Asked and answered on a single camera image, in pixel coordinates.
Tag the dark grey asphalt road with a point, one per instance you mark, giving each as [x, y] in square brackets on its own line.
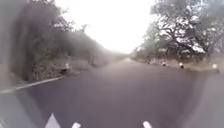
[126, 96]

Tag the robot's own part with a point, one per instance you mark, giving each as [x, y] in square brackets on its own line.
[76, 125]
[147, 124]

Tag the overgrown bank with trees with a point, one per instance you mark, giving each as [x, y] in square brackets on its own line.
[43, 43]

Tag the large spreading trees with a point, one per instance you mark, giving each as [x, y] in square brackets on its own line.
[186, 30]

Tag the roadside marker post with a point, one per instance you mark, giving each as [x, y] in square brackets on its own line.
[163, 63]
[66, 68]
[181, 65]

